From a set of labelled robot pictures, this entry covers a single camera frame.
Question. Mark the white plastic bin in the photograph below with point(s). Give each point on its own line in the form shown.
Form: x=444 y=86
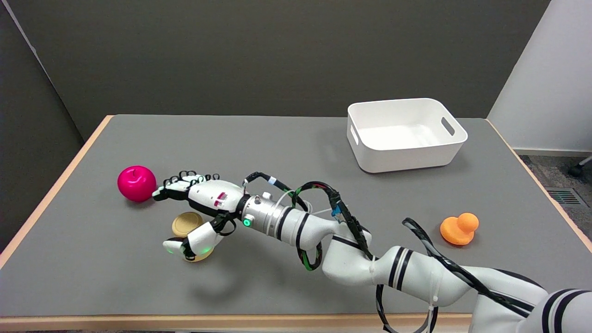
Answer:
x=402 y=138

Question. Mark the black chair caster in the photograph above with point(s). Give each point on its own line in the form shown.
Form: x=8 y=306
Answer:
x=576 y=169

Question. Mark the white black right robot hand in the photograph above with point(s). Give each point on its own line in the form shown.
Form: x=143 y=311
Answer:
x=210 y=194

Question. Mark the yellow plastic cup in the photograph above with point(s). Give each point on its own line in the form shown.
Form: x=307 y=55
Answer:
x=186 y=223

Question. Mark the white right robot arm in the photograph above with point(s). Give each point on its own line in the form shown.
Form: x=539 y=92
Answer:
x=351 y=259

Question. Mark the red toy apple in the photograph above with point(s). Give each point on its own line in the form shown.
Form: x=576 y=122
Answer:
x=136 y=183

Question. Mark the metal floor vent grille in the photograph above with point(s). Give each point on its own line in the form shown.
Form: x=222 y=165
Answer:
x=564 y=196

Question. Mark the orange rubber duck toy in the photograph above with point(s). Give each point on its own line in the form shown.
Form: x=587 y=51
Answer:
x=458 y=230

